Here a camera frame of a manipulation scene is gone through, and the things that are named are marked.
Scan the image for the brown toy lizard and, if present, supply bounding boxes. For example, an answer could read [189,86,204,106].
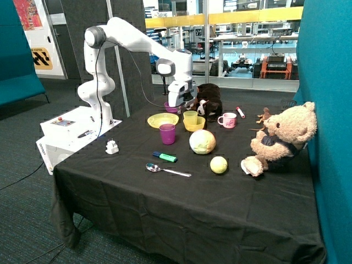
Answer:
[250,107,272,131]

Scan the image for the purple plastic cup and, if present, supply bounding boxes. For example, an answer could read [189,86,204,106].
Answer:
[159,124,175,145]

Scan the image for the green highlighter pen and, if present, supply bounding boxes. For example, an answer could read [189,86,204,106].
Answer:
[152,151,178,163]

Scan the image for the purple plastic bowl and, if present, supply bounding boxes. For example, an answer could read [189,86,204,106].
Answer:
[164,101,179,113]

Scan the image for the metal spoon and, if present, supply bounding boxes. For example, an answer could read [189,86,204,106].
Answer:
[146,163,192,177]

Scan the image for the yellow black sign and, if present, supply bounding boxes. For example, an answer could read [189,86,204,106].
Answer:
[31,47,53,70]

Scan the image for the white power adapter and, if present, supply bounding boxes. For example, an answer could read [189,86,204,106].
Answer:
[106,139,119,155]

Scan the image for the yellow plastic cup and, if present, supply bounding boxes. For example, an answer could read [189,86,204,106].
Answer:
[183,111,198,125]

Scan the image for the teal sofa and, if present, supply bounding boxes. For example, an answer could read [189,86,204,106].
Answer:
[0,0,46,106]

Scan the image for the red wall poster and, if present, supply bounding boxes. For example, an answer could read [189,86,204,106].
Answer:
[13,0,43,31]

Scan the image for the red white marker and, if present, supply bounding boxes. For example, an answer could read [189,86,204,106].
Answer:
[236,107,245,119]

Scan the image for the brown plush dog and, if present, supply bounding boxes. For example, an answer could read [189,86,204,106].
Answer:
[191,83,223,122]

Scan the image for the yellow tennis ball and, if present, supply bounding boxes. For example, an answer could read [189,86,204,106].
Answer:
[210,156,228,174]

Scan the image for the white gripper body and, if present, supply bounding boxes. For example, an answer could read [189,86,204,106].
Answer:
[168,81,197,107]

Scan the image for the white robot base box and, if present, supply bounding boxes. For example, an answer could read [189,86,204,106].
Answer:
[36,106,122,175]

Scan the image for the yellow plastic bowl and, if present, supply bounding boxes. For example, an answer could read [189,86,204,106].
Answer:
[183,116,206,132]

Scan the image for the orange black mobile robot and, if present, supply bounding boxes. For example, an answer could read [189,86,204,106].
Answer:
[252,53,299,80]

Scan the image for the black tripod stand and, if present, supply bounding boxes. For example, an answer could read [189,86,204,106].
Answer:
[162,76,168,96]

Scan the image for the teal partition wall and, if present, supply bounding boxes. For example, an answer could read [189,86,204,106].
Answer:
[295,1,351,263]

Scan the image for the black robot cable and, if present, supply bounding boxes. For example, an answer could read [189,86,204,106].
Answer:
[93,40,173,138]

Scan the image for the beige teddy bear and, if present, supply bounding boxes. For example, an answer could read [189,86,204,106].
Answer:
[241,101,317,177]

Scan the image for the black tablecloth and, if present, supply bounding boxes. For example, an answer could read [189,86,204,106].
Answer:
[50,101,327,263]

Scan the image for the yellow plastic plate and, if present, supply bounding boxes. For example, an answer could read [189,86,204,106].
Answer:
[147,113,179,129]

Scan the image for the pink mug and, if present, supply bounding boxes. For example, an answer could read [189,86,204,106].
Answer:
[217,113,237,129]

